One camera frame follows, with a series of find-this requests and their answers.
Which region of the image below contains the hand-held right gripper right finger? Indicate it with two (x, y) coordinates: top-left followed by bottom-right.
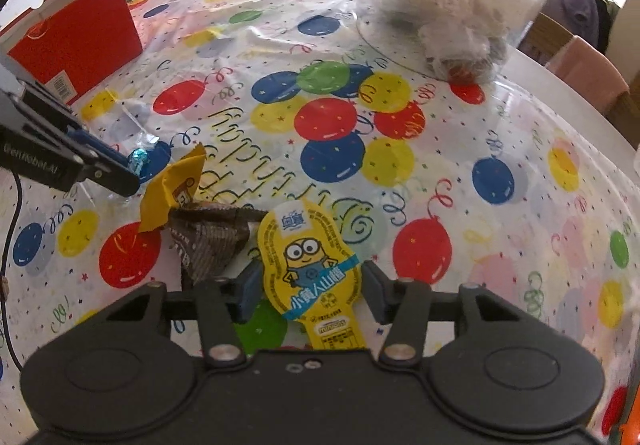
(361, 261), (524, 369)

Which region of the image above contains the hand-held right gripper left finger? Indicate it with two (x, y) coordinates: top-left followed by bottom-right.
(96, 267), (265, 369)

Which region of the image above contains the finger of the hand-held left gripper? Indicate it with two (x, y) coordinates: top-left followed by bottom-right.
(20, 81), (134, 172)
(79, 159), (142, 199)

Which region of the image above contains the blue foil candy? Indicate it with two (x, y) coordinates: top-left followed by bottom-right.
(127, 141), (162, 177)

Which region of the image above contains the yellow cartoon snack packet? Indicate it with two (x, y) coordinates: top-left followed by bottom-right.
(256, 204), (364, 352)

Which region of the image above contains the brown striped snack packet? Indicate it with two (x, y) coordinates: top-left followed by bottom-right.
(167, 205), (269, 287)

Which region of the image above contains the red cardboard box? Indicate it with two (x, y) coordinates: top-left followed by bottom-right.
(0, 0), (144, 109)

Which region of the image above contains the balloon print tablecloth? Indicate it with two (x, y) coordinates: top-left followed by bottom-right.
(0, 0), (640, 445)

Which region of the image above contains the clear plastic container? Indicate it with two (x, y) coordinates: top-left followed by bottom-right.
(353, 0), (558, 87)

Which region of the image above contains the pink cloth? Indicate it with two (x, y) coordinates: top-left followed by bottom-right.
(547, 35), (631, 112)

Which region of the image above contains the wooden chair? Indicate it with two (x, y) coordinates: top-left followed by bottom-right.
(519, 10), (640, 148)

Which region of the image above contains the dark jacket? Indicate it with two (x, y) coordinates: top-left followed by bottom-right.
(542, 0), (621, 53)

